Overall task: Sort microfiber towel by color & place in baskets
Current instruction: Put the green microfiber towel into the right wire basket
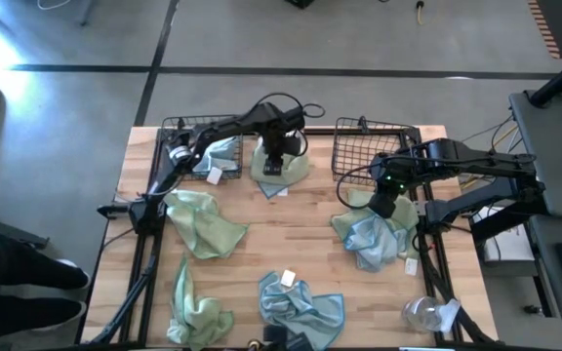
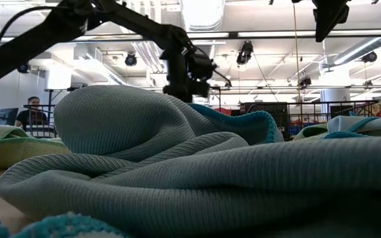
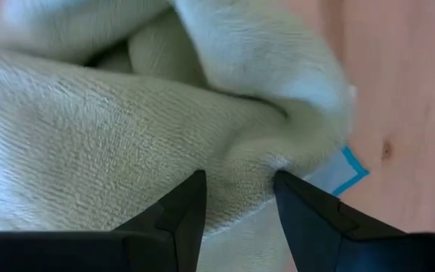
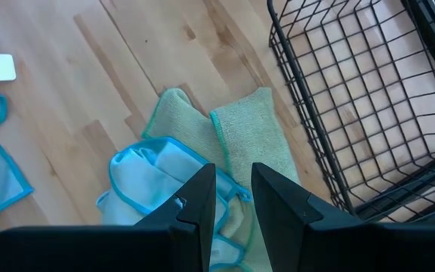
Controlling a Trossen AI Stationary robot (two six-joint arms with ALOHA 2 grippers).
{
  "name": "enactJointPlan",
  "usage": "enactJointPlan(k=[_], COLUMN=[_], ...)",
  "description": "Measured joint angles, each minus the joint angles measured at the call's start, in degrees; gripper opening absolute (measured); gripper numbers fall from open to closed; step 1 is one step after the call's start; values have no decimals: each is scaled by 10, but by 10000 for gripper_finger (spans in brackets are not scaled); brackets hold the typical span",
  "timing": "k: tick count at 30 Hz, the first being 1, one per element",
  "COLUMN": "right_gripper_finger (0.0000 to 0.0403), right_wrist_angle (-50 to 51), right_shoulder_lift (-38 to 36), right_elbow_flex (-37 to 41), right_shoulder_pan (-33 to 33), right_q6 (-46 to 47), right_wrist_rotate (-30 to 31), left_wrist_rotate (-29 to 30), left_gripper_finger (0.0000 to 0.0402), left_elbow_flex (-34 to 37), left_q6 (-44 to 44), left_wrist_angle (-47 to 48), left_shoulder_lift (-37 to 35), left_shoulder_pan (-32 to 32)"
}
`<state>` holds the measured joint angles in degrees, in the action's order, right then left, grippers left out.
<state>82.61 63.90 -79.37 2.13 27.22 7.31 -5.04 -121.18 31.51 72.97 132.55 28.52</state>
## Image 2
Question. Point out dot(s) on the orange cloth backdrop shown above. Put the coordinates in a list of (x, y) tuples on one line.
[(227, 111)]

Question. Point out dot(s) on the white ceiling duct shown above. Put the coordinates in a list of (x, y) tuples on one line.
[(94, 66)]

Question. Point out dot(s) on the person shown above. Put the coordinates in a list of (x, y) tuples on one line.
[(33, 103)]

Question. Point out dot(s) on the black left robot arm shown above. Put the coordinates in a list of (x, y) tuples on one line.
[(28, 43)]

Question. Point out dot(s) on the silver ventilation duct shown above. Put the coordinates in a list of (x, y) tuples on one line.
[(203, 13)]

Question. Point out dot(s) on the black ceiling spotlight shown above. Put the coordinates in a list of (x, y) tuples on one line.
[(131, 59), (369, 57), (245, 53), (23, 68), (304, 82)]

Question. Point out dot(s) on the black computer monitor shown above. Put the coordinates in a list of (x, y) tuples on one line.
[(2, 116)]

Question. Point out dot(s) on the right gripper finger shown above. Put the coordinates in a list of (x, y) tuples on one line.
[(329, 16)]

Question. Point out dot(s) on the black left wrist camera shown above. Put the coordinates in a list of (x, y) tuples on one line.
[(203, 66)]

